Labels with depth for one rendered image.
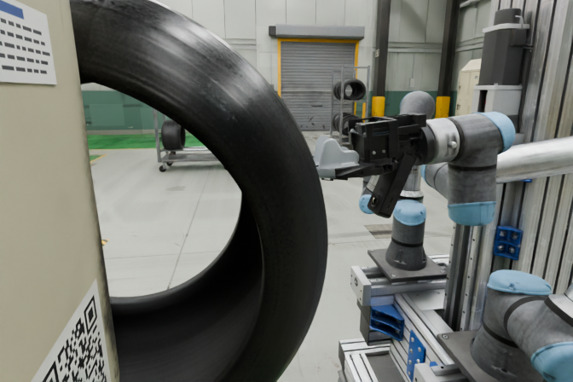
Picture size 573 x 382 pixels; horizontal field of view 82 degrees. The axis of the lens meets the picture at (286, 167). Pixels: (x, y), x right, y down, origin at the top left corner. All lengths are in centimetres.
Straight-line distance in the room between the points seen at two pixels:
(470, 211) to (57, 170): 59
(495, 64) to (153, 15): 89
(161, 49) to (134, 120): 1166
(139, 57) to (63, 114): 13
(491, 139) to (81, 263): 57
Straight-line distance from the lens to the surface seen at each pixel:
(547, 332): 84
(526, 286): 92
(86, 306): 22
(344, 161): 51
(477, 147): 61
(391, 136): 52
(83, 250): 21
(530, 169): 82
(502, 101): 106
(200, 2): 1188
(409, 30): 1318
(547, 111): 105
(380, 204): 56
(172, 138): 590
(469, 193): 64
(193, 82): 30
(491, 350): 100
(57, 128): 19
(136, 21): 33
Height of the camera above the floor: 136
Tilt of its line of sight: 13 degrees down
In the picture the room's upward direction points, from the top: straight up
